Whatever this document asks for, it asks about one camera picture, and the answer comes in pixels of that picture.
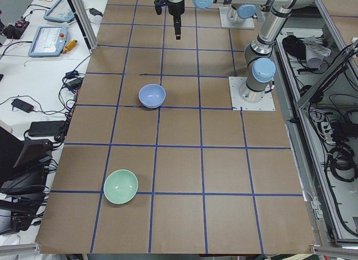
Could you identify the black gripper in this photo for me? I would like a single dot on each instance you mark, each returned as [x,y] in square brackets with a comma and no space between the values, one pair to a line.
[175,4]

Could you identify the green ceramic bowl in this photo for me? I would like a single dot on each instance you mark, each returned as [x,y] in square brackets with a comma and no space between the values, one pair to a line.
[120,186]

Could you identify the blue ceramic bowl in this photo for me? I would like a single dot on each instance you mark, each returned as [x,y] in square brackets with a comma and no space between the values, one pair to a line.
[152,95]

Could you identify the black power adapter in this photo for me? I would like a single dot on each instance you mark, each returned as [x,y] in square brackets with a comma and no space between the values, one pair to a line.
[95,12]

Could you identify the yellow tool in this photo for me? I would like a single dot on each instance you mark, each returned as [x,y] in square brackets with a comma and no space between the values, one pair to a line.
[70,46]

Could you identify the teach pendant far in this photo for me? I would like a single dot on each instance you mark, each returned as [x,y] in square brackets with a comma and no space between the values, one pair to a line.
[60,12]

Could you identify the teach pendant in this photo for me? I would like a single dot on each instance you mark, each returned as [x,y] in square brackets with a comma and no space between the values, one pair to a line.
[49,41]
[60,12]

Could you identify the teach pendant near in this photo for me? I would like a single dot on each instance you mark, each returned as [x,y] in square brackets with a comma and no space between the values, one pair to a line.
[49,41]

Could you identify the aluminium frame post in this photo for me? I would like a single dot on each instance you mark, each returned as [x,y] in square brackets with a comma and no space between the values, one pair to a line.
[84,24]

